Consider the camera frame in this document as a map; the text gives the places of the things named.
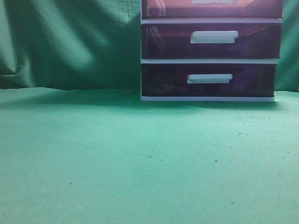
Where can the white plastic drawer cabinet frame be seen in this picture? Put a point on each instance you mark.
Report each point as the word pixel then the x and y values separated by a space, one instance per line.
pixel 201 79

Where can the purple translucent drawer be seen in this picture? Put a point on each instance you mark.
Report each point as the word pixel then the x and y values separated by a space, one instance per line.
pixel 155 9
pixel 213 41
pixel 242 80

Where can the green cloth backdrop and cover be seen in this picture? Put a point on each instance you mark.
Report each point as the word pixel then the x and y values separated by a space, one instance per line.
pixel 78 146

